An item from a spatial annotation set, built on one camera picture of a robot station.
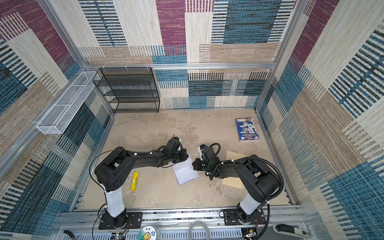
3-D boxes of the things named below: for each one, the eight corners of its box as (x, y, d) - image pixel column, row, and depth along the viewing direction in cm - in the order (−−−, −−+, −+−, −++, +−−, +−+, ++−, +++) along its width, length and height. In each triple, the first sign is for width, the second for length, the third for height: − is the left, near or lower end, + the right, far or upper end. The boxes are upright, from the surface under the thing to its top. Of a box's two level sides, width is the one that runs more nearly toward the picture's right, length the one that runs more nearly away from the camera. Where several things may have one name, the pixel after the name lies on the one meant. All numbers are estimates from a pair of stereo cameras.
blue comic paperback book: (239, 141, 104) (240, 138, 101) (234, 120, 116) (235, 117, 113) (258, 141, 104) (260, 138, 101) (251, 120, 116) (252, 117, 113)
